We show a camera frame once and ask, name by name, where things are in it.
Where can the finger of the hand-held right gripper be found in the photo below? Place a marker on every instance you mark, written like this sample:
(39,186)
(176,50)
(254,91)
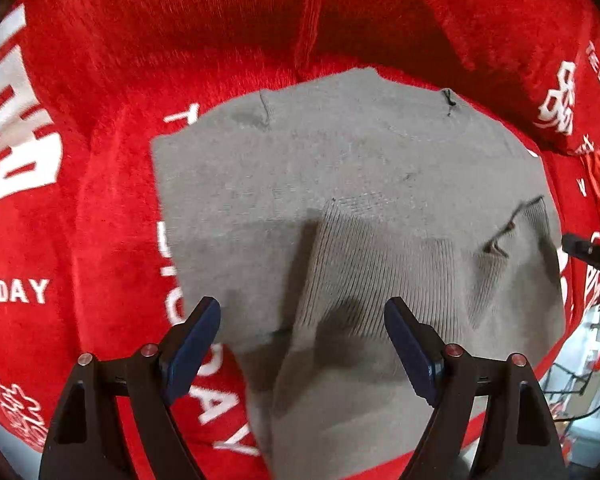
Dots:
(592,252)

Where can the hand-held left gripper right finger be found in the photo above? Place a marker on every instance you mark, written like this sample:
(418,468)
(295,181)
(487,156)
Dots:
(410,350)

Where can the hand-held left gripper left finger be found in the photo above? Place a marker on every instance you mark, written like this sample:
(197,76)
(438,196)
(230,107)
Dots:
(192,347)

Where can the grey knit sweater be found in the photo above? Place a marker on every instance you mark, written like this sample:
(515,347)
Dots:
(355,170)

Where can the red printed blanket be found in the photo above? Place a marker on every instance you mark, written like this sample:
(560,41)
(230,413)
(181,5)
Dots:
(180,40)

